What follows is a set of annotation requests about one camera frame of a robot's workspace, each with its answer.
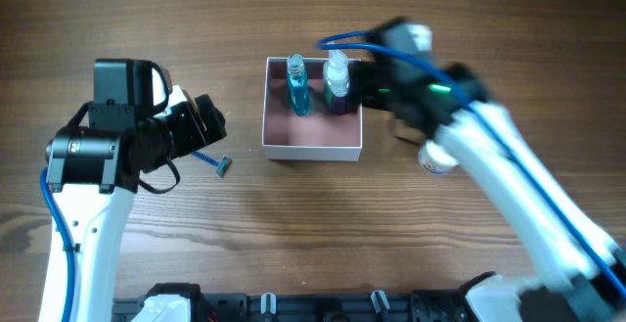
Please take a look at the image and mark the blue disposable razor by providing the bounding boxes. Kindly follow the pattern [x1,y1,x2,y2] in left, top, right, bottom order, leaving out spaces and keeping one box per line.
[192,152,232,177]

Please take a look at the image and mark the clear foam pump bottle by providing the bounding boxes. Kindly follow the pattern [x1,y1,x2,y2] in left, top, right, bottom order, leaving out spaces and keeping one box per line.
[323,50,349,115]

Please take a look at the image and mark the cotton swab round container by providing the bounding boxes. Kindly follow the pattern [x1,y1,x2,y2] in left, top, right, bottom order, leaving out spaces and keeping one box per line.
[418,140,459,174]

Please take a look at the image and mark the teal mouthwash bottle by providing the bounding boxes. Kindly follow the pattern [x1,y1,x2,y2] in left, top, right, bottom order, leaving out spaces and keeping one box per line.
[287,54,309,116]

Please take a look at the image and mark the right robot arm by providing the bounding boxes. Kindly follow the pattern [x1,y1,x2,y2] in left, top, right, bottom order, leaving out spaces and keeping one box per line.
[350,61,625,321]

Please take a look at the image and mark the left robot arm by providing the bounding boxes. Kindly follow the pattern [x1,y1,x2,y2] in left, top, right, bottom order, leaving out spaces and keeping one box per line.
[38,58,227,321]

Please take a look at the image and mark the pink cardboard box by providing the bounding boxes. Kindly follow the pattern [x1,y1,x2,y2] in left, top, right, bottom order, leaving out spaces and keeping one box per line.
[261,57,363,161]

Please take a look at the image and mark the right blue cable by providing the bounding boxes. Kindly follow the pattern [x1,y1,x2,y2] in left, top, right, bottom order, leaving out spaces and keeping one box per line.
[315,29,626,299]

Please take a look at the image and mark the blue cable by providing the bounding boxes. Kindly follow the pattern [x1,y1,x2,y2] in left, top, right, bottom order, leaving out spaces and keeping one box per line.
[315,29,626,299]
[39,167,78,322]

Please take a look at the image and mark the left blue cable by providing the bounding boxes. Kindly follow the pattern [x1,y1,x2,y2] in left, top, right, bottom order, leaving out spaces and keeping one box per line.
[39,167,78,322]

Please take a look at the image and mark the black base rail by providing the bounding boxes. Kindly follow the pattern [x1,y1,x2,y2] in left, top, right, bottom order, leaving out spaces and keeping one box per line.
[112,283,470,322]

